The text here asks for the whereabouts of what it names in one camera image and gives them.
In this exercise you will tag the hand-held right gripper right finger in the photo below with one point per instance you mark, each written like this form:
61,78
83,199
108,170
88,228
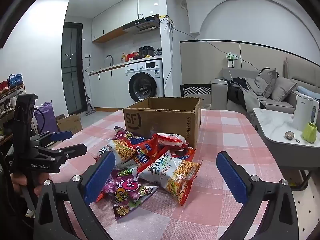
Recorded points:
232,177

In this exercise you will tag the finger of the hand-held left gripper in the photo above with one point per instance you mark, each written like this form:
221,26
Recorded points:
70,152
62,135

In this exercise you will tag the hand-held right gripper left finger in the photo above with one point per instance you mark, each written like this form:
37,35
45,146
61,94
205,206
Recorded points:
100,175

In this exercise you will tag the red chip bag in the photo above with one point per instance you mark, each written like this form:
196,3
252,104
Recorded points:
146,153

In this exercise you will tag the pile of snack packets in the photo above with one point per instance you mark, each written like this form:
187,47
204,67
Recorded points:
172,175

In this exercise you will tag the brown cardboard box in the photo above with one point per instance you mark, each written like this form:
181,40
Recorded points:
162,120

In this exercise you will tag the person's left hand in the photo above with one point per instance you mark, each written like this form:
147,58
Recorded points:
18,182

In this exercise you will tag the small cardboard box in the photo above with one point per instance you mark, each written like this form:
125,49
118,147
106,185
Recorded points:
70,125

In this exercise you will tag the purple plastic bag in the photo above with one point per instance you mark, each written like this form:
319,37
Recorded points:
47,120

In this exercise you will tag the wooden shoe rack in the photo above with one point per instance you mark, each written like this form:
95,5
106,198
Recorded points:
13,90

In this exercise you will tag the pink checked tablecloth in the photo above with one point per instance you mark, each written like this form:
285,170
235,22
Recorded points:
225,135

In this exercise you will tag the stick vacuum cleaner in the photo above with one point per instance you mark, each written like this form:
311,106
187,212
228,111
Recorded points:
88,100

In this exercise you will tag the red shoes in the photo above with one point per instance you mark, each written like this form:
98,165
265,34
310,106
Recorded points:
3,86

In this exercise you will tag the blue shoes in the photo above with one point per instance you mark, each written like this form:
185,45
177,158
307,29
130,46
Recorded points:
15,80

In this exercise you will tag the white lower kitchen cabinets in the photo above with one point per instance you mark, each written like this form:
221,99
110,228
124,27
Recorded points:
107,90

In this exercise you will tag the white kitchen cabinets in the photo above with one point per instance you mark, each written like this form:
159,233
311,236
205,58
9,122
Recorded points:
117,15
107,90

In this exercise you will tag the dark glass door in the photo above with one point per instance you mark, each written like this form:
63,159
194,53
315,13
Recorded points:
71,70

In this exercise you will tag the marble coffee table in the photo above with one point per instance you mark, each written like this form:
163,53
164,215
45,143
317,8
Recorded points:
272,125

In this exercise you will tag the metal tea infuser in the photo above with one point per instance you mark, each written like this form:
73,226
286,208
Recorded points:
289,135

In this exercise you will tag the grey coat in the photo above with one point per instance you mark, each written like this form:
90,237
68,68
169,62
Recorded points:
252,95

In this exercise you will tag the dark jacket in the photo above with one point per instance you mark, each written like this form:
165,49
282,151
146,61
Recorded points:
236,92

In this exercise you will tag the grey sofa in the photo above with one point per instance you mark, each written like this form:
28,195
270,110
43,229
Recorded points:
218,92

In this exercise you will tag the green mug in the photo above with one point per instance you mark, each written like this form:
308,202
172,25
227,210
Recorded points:
309,133

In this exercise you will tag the kitchen faucet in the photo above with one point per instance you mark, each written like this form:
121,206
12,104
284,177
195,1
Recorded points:
110,58

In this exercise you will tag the white washing machine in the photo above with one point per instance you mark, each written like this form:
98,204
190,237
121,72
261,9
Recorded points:
145,87

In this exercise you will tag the white electric kettle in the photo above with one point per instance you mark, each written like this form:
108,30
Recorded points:
303,112

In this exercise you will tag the yellow bottle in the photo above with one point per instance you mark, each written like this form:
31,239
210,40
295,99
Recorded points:
123,58

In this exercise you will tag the grey cushion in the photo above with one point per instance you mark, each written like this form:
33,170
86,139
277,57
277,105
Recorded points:
268,82
283,88

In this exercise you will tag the red box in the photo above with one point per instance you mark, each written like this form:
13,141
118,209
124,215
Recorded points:
132,57

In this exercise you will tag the light blue blanket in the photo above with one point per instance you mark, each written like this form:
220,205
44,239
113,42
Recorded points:
308,92

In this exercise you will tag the black pressure cooker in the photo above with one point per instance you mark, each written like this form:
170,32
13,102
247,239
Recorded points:
145,52

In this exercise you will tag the white upper kitchen cabinets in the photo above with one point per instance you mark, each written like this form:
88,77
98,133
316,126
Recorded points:
117,15

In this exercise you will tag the range hood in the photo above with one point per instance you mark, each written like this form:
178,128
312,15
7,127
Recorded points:
142,26

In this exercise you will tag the wall socket with charger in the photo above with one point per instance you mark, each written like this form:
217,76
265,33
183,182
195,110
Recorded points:
231,58

